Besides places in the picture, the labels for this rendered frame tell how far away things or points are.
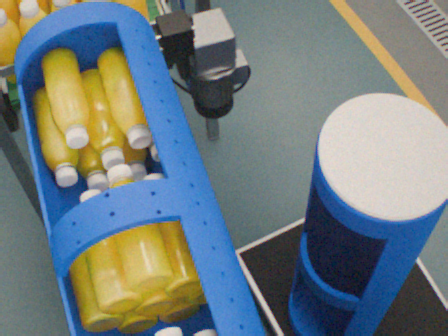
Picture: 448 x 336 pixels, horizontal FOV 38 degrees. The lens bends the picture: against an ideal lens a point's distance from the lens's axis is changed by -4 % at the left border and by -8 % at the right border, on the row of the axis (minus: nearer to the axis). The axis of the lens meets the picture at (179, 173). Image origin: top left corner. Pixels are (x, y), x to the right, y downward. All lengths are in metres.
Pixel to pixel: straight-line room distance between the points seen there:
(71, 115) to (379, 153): 0.56
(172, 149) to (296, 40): 1.80
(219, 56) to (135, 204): 0.78
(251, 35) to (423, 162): 1.65
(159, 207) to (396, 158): 0.49
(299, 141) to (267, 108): 0.19
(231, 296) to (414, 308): 1.22
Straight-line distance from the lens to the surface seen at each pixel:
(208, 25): 1.69
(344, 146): 1.27
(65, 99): 1.22
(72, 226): 1.02
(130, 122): 1.19
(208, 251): 0.98
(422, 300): 2.14
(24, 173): 2.08
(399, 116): 1.33
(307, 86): 2.66
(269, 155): 2.47
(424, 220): 1.25
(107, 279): 1.04
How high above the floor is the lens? 2.09
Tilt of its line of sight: 59 degrees down
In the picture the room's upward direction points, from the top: 9 degrees counter-clockwise
